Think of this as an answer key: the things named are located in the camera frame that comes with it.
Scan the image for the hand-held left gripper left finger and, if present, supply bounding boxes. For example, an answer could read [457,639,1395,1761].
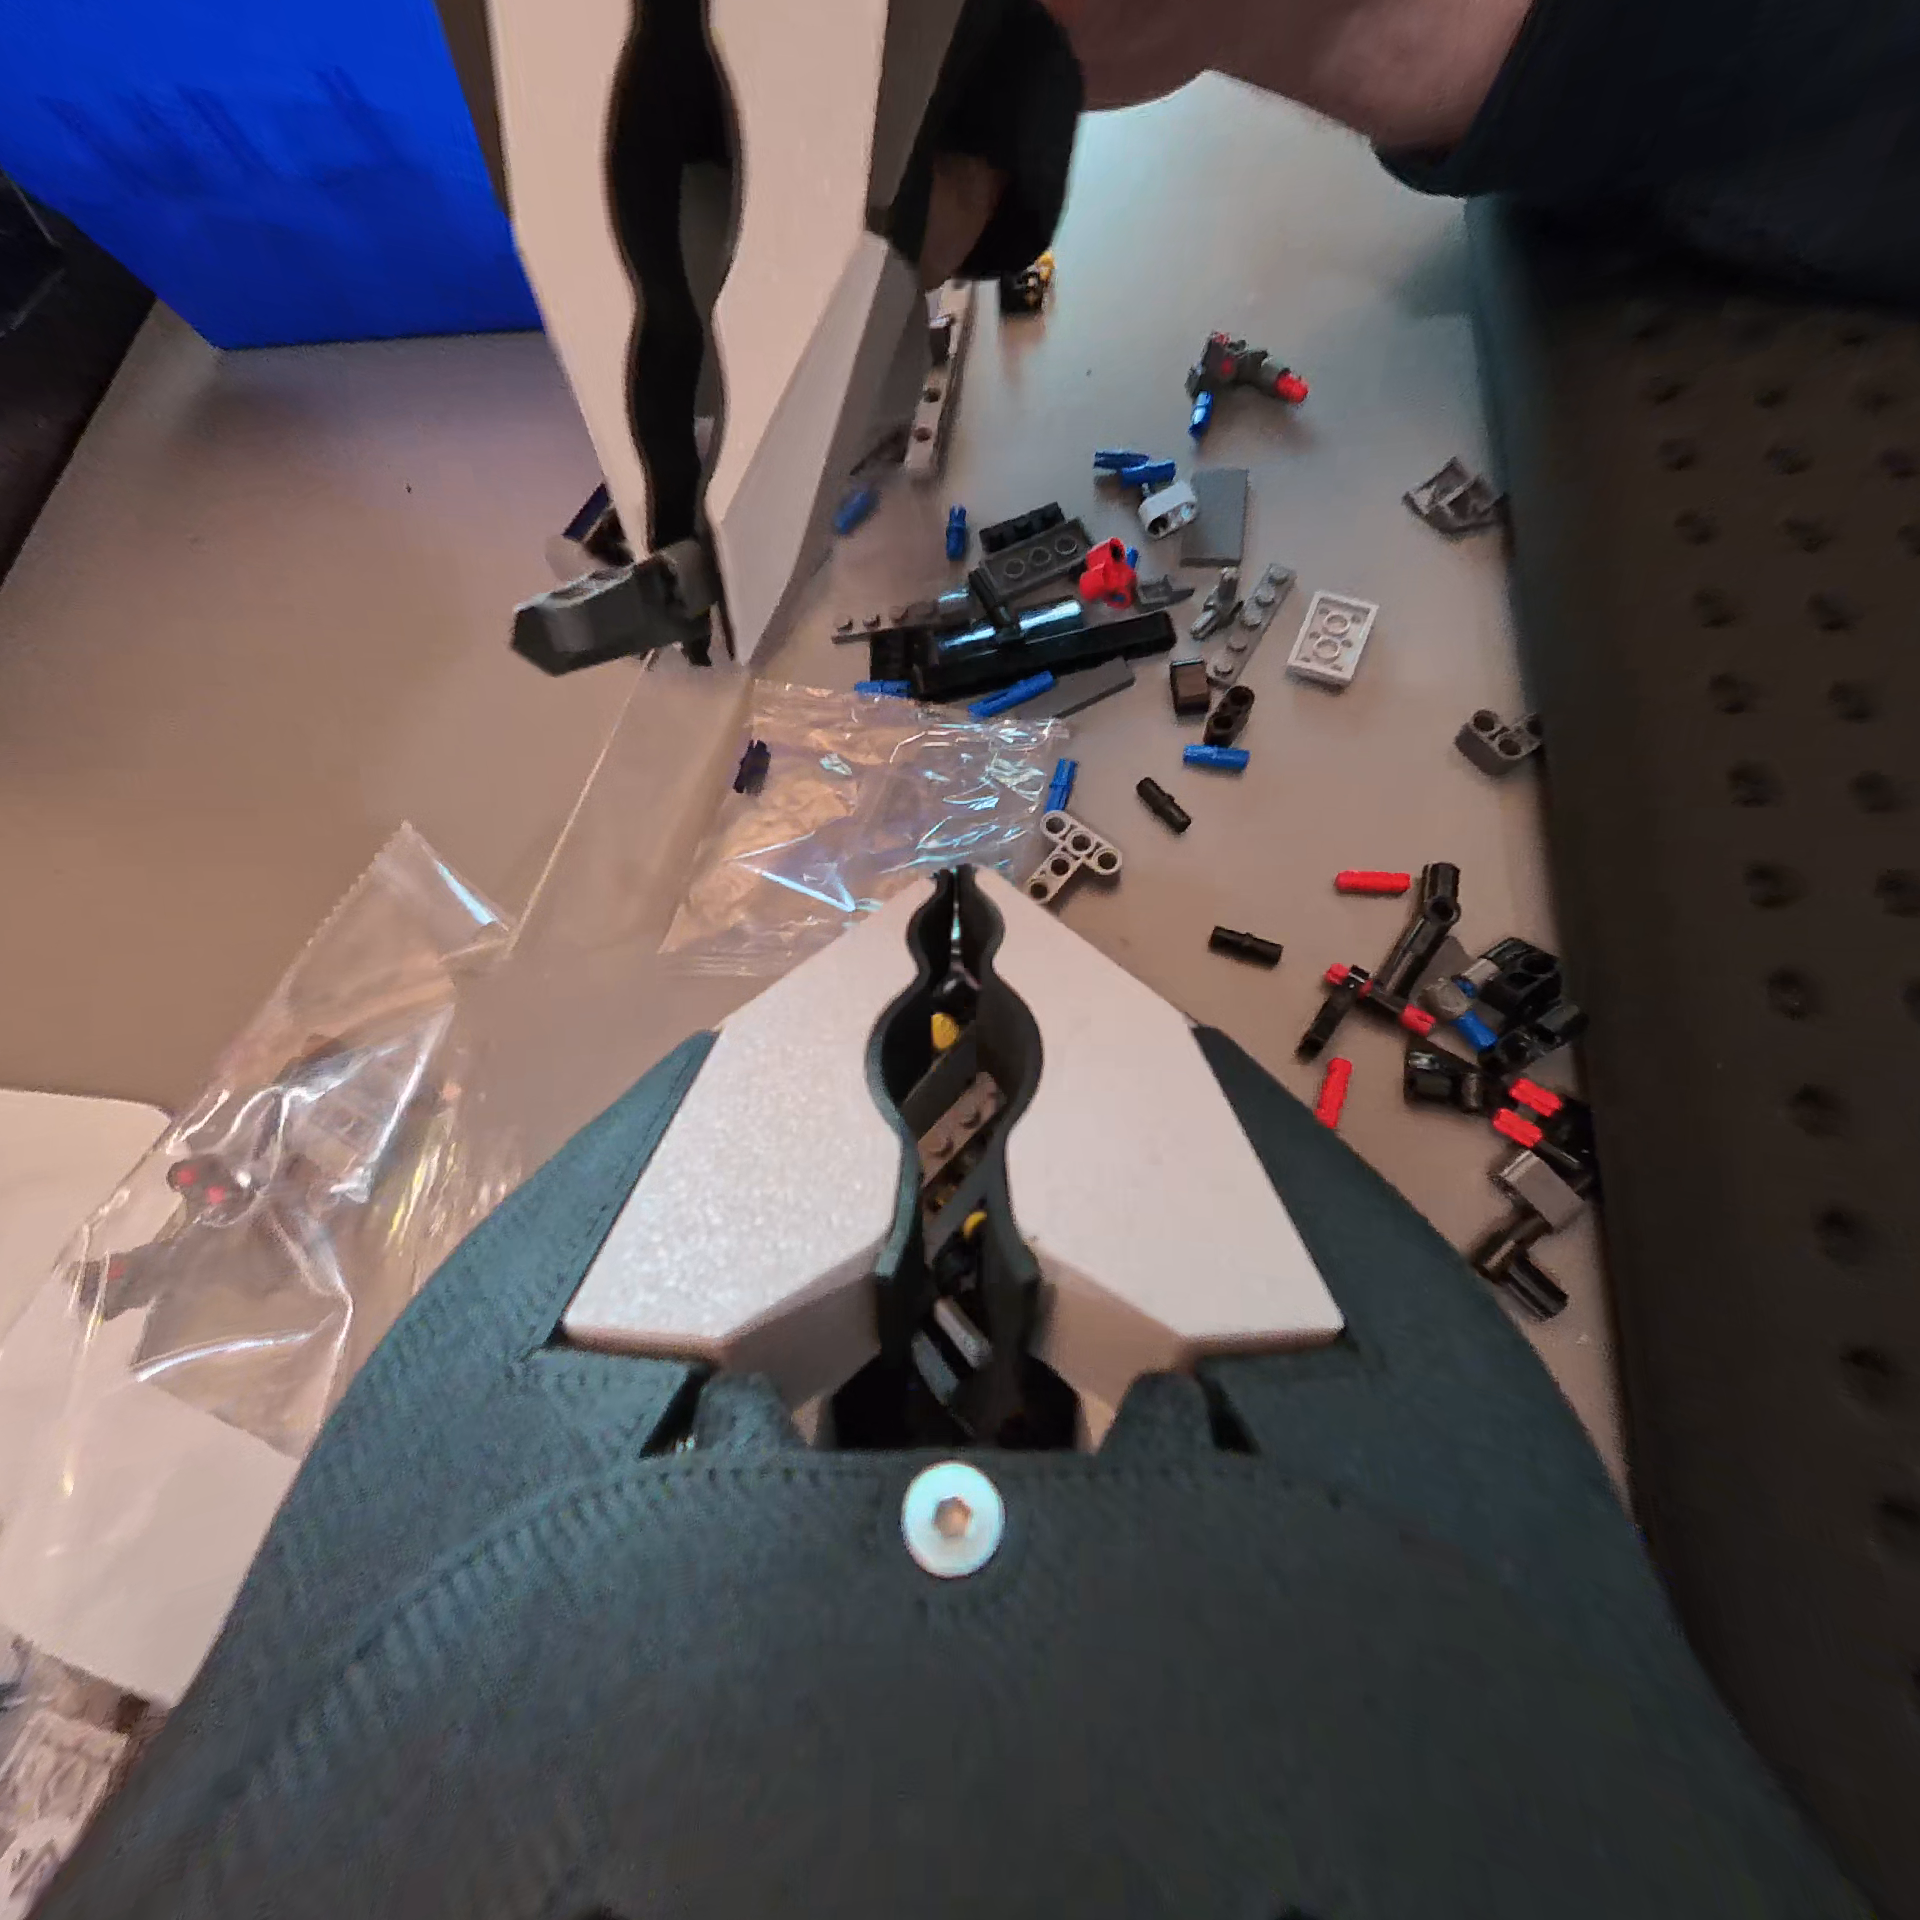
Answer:
[563,867,964,1450]

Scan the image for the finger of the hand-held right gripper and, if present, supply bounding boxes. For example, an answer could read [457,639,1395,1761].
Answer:
[710,0,974,670]
[480,0,748,664]

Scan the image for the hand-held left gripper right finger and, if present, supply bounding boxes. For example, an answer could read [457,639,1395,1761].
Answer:
[960,862,1348,1450]

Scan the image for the large clear plastic bag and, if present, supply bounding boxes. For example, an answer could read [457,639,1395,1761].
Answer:
[451,659,901,1053]

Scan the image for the grey lego connector assembly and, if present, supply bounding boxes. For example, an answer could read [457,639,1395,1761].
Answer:
[512,536,726,680]

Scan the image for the clear bag with few pieces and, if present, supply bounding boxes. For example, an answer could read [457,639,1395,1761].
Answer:
[0,818,519,1442]

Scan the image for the person's right forearm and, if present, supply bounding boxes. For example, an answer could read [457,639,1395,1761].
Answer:
[1372,0,1920,301]

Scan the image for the long grey lego liftarm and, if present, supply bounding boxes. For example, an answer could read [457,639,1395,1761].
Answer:
[896,276,980,483]

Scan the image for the black lego assembly yellow studs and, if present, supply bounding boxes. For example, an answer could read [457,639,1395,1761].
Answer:
[896,1002,1025,1411]

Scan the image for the light grey T-shaped lego beam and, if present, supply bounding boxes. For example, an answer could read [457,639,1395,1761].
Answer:
[1025,807,1132,903]

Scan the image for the pile of loose lego pieces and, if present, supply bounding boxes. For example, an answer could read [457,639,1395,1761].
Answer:
[832,248,1601,1324]

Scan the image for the light grey square lego plate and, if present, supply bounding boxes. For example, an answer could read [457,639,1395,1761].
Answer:
[1284,589,1385,693]

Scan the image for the person's right hand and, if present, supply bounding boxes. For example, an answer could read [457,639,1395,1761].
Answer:
[1051,0,1542,155]

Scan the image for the blue plastic bin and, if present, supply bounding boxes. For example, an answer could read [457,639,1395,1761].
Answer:
[0,0,550,354]

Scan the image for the large printed plastic bag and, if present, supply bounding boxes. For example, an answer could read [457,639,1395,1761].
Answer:
[0,1087,309,1920]

